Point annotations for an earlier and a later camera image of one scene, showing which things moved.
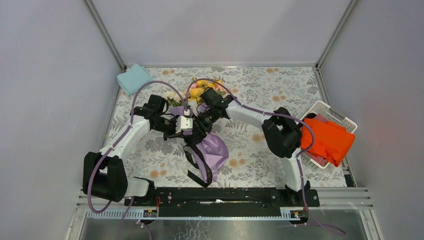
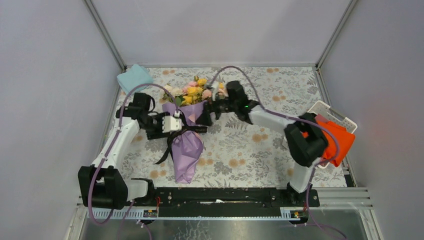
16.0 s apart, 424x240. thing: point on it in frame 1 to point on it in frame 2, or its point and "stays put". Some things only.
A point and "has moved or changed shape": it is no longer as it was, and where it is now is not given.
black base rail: [221, 202] stays put
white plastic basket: [322, 110] stays put
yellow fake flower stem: [197, 91] has moved or changed shape
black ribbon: [191, 175] to [195, 129]
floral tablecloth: [221, 126] stays put
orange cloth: [331, 141] stays put
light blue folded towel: [134, 78] stays put
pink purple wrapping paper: [214, 148] to [187, 146]
